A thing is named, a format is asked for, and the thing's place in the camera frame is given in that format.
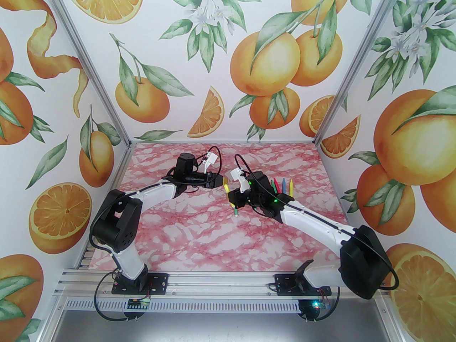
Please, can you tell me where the aluminium frame rail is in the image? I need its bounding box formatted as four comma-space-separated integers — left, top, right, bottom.
53, 268, 389, 300

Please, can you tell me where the aluminium frame post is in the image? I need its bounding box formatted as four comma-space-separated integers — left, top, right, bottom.
313, 0, 403, 146
42, 0, 133, 147

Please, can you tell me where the white perforated cable tray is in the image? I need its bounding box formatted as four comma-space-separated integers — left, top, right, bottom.
59, 297, 387, 313

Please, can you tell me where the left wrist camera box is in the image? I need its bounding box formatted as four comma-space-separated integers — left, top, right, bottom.
199, 152, 218, 172

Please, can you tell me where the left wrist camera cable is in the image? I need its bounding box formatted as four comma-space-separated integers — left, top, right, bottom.
205, 146, 222, 177

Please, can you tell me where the black base cable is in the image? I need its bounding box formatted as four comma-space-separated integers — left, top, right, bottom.
92, 275, 138, 322
321, 287, 344, 320

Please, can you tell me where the pink marble pattern mat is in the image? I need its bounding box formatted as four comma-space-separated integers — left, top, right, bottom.
87, 142, 369, 273

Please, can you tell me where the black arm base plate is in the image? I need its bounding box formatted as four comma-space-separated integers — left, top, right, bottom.
112, 273, 169, 295
276, 274, 332, 296

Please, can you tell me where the black round device green light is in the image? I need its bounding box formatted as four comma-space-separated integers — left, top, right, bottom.
299, 300, 321, 321

